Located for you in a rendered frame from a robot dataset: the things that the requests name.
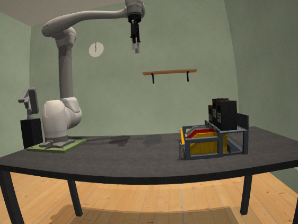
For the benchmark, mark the yellow bin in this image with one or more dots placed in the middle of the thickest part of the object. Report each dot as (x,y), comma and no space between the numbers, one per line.
(207,147)

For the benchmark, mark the red open bin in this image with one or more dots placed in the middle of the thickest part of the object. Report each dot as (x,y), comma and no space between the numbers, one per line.
(191,135)

